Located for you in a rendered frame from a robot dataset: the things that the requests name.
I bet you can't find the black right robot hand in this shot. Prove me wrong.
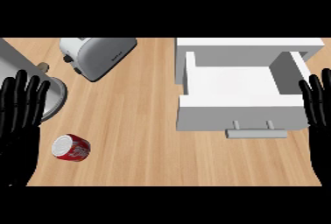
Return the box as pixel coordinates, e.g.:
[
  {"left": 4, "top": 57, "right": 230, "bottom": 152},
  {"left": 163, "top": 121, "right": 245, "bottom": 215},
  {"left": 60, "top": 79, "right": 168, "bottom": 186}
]
[{"left": 296, "top": 67, "right": 331, "bottom": 187}]

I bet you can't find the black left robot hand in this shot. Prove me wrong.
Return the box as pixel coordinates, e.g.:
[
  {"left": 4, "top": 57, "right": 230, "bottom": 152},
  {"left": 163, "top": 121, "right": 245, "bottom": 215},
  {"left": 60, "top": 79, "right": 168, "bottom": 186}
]
[{"left": 0, "top": 69, "right": 51, "bottom": 187}]

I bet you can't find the red soda can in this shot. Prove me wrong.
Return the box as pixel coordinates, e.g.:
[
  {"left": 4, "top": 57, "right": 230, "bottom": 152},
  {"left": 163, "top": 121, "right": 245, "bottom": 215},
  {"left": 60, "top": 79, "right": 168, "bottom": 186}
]
[{"left": 50, "top": 133, "right": 91, "bottom": 163}]

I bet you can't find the white open drawer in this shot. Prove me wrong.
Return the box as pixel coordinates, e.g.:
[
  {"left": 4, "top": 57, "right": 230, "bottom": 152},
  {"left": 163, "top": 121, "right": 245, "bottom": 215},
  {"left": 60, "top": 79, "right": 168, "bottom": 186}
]
[{"left": 174, "top": 51, "right": 313, "bottom": 132}]

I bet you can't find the grey round appliance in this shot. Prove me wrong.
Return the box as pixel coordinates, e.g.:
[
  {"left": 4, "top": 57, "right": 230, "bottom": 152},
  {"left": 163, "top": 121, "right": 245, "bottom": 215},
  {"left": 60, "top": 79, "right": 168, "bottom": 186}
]
[{"left": 0, "top": 38, "right": 69, "bottom": 123}]

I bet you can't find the small tan knob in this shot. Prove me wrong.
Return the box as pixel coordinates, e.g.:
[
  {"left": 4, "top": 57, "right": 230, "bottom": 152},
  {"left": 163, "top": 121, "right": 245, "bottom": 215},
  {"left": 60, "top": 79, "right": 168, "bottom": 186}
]
[{"left": 35, "top": 62, "right": 50, "bottom": 74}]

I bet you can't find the silver toaster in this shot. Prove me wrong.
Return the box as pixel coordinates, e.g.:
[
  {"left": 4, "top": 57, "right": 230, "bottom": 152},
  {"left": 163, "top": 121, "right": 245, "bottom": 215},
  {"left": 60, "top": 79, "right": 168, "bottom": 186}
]
[{"left": 57, "top": 38, "right": 138, "bottom": 83}]

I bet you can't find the white cabinet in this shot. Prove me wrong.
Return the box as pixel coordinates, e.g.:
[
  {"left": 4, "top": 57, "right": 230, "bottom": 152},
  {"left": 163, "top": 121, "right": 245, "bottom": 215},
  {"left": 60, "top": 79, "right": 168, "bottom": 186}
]
[{"left": 172, "top": 38, "right": 326, "bottom": 95}]

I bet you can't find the grey drawer handle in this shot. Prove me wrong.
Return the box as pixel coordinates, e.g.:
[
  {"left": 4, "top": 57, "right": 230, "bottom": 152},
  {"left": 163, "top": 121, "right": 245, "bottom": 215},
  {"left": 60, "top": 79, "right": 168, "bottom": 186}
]
[{"left": 223, "top": 120, "right": 289, "bottom": 140}]

